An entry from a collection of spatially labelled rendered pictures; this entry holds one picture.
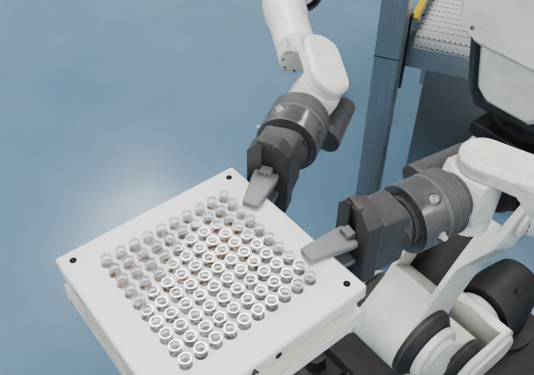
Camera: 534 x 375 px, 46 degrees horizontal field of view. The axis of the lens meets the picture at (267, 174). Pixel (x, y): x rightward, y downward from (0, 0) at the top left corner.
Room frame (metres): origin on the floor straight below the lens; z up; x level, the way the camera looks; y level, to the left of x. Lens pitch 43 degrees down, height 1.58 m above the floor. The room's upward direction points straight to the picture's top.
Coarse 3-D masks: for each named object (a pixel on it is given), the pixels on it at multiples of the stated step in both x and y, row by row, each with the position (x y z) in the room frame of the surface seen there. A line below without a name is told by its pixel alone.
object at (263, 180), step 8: (264, 168) 0.58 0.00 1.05; (272, 168) 0.58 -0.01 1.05; (256, 176) 0.57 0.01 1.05; (264, 176) 0.57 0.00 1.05; (272, 176) 0.57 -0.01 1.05; (256, 184) 0.55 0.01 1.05; (264, 184) 0.56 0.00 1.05; (272, 184) 0.56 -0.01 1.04; (248, 192) 0.54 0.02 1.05; (256, 192) 0.54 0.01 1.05; (264, 192) 0.54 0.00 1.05; (248, 200) 0.53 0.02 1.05; (256, 200) 0.53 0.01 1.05; (264, 200) 0.53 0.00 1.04; (256, 208) 0.52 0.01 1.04
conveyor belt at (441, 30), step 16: (432, 0) 1.48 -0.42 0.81; (448, 0) 1.48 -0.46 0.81; (432, 16) 1.40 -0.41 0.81; (448, 16) 1.40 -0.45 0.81; (416, 32) 1.33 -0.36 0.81; (432, 32) 1.32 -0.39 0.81; (448, 32) 1.32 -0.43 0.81; (464, 32) 1.32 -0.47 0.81; (432, 48) 1.30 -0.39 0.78; (448, 48) 1.28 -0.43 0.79; (464, 48) 1.27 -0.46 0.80
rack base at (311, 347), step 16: (80, 304) 0.42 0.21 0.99; (336, 320) 0.40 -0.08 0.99; (352, 320) 0.40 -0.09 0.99; (96, 336) 0.39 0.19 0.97; (320, 336) 0.38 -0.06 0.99; (336, 336) 0.38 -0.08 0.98; (112, 352) 0.36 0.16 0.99; (288, 352) 0.36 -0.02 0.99; (304, 352) 0.36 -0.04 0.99; (320, 352) 0.37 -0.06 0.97; (272, 368) 0.34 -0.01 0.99; (288, 368) 0.34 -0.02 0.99
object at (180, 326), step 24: (216, 216) 0.51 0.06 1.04; (168, 240) 0.47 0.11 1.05; (192, 240) 0.47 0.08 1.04; (216, 240) 0.47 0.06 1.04; (168, 264) 0.44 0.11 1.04; (192, 264) 0.43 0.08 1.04; (216, 264) 0.43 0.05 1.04; (144, 288) 0.40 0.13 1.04; (168, 288) 0.40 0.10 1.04; (192, 288) 0.40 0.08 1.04; (216, 288) 0.41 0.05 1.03; (240, 288) 0.41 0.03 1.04; (264, 288) 0.40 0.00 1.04; (168, 312) 0.37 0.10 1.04; (192, 312) 0.37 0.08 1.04; (216, 312) 0.37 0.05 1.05; (240, 312) 0.38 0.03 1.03; (192, 336) 0.35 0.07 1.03
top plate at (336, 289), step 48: (192, 192) 0.55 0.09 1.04; (240, 192) 0.55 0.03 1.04; (96, 240) 0.47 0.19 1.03; (240, 240) 0.47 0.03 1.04; (288, 240) 0.47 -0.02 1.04; (96, 288) 0.41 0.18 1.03; (336, 288) 0.40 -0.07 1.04; (144, 336) 0.35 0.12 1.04; (240, 336) 0.35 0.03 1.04; (288, 336) 0.35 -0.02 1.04
